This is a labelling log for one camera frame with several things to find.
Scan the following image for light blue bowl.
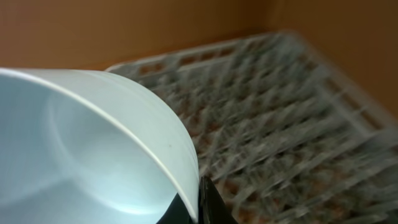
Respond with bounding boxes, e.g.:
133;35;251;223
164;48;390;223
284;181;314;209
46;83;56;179
1;68;199;223

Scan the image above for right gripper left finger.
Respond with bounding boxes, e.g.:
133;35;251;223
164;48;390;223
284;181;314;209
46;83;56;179
157;194;193;224

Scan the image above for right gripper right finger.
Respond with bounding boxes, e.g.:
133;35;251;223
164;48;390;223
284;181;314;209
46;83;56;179
198;176;238;224

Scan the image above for grey dishwasher rack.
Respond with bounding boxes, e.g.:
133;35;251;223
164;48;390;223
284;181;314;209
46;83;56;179
108;32;397;223

